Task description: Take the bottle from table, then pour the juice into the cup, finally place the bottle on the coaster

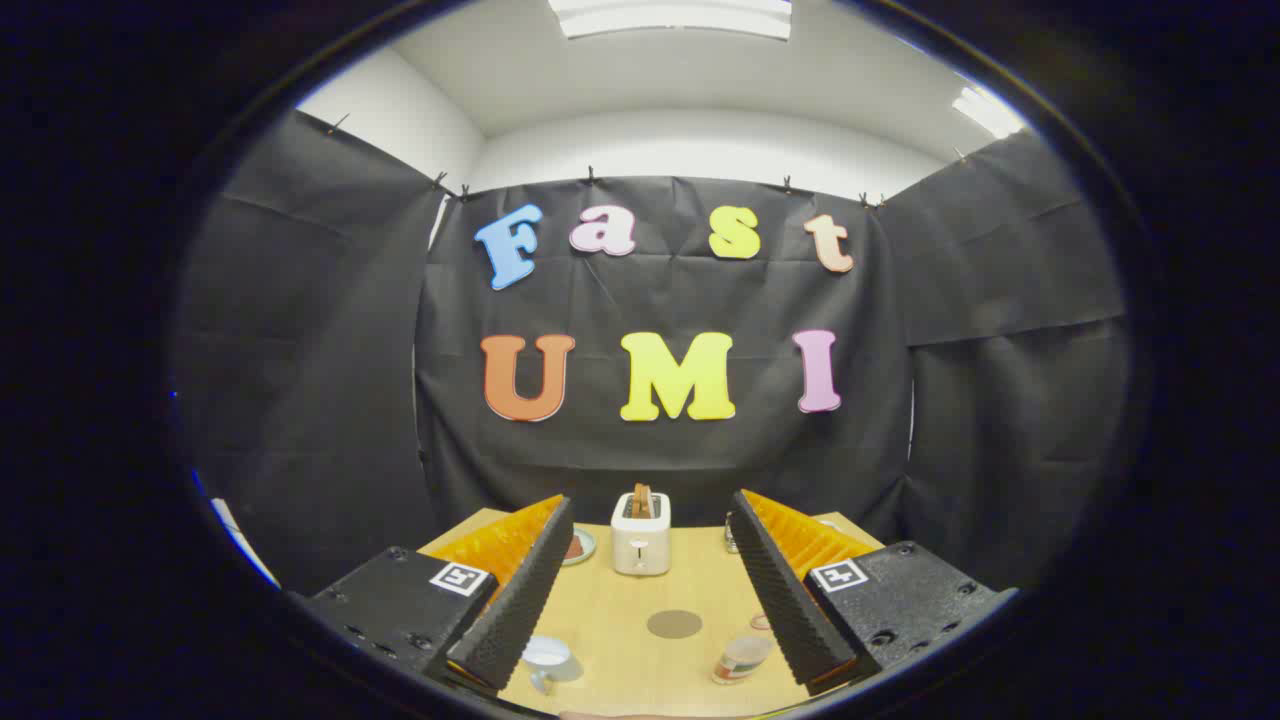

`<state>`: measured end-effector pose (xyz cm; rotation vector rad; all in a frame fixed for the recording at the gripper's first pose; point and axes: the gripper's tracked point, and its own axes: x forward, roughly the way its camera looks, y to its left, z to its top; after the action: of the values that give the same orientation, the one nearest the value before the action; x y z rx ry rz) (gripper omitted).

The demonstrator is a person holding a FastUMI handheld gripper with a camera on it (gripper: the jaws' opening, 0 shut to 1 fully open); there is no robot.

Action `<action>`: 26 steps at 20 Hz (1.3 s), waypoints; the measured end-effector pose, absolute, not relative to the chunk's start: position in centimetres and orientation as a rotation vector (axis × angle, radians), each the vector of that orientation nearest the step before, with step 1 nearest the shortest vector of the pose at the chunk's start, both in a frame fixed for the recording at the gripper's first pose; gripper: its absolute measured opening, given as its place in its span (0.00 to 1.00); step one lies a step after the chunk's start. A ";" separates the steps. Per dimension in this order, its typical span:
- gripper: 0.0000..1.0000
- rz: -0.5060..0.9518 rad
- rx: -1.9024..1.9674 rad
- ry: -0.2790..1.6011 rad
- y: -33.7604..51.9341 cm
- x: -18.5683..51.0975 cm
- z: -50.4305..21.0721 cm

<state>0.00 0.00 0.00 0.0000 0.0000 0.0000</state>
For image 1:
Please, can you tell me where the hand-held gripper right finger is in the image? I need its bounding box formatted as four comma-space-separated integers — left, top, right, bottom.
728, 488, 1021, 698

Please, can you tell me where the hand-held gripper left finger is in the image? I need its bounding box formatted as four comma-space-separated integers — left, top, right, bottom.
300, 493, 576, 696

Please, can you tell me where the white cup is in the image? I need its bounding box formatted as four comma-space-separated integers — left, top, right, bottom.
522, 635, 586, 696

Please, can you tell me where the clear plastic juice bottle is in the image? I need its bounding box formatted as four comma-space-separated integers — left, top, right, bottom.
712, 635, 774, 686

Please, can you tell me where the wooden table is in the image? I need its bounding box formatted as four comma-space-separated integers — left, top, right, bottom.
418, 507, 886, 719

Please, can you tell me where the white toaster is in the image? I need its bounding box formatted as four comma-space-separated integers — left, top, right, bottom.
610, 492, 672, 577

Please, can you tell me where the small ceiling light panel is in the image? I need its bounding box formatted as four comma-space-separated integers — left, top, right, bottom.
952, 85, 1028, 139

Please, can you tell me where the large ceiling light panel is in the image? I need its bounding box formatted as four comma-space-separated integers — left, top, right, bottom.
548, 0, 793, 41

